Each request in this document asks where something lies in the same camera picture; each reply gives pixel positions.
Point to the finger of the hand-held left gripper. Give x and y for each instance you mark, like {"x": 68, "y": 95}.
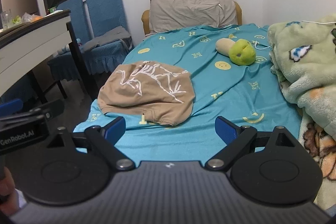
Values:
{"x": 52, "y": 107}
{"x": 10, "y": 106}

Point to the grey pillow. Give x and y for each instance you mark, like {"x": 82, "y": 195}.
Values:
{"x": 191, "y": 11}

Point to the teal printed bed sheet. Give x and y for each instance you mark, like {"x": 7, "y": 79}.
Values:
{"x": 223, "y": 98}

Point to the low blue covered chair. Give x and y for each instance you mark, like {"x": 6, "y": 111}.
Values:
{"x": 71, "y": 11}

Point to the grey cloth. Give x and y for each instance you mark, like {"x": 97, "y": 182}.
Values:
{"x": 110, "y": 36}

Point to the pale blue plastic bottle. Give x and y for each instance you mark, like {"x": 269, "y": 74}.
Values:
{"x": 67, "y": 48}

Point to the green fleece blanket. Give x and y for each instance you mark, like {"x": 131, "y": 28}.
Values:
{"x": 307, "y": 66}

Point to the white table with dark top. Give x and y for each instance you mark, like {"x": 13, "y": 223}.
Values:
{"x": 29, "y": 48}

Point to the plastic bag with orange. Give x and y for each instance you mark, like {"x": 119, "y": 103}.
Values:
{"x": 31, "y": 18}

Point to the clear glass cup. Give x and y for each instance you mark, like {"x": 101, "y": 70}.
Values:
{"x": 5, "y": 19}

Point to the green and beige plush toy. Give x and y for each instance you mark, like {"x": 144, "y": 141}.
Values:
{"x": 240, "y": 52}

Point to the tan printed t-shirt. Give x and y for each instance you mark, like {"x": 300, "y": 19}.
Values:
{"x": 147, "y": 92}

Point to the person's left hand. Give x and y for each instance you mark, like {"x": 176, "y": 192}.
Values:
{"x": 5, "y": 184}

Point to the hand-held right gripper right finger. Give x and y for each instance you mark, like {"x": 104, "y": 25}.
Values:
{"x": 225, "y": 129}

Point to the tall blue covered chair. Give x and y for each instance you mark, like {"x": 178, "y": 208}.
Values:
{"x": 105, "y": 8}

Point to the cream bear print blanket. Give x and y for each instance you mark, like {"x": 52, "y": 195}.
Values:
{"x": 319, "y": 145}

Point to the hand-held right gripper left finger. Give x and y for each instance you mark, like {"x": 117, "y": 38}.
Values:
{"x": 116, "y": 127}

